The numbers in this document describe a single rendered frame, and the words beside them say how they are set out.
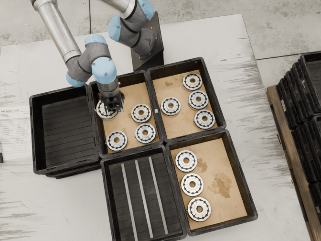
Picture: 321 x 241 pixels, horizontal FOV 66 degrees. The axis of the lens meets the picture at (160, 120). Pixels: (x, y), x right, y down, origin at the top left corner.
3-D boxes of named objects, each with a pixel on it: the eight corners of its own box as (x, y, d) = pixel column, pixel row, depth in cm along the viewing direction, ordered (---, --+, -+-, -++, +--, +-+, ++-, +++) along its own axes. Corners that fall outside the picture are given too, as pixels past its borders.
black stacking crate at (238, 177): (165, 149, 124) (165, 143, 113) (222, 135, 125) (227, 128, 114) (186, 234, 111) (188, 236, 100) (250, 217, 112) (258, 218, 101)
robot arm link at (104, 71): (111, 51, 81) (118, 72, 78) (115, 70, 91) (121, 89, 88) (87, 57, 79) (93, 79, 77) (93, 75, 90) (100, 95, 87)
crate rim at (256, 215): (164, 144, 115) (164, 143, 113) (226, 129, 116) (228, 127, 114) (187, 236, 101) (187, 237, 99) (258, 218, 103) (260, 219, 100)
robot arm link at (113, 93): (95, 76, 90) (118, 72, 91) (98, 82, 94) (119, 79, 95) (98, 94, 87) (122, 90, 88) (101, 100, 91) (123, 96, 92)
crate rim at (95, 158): (31, 97, 126) (28, 95, 124) (89, 84, 127) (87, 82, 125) (36, 175, 113) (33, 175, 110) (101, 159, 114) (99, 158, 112)
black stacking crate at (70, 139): (40, 105, 135) (29, 96, 124) (94, 93, 136) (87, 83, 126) (46, 177, 122) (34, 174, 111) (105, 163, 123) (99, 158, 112)
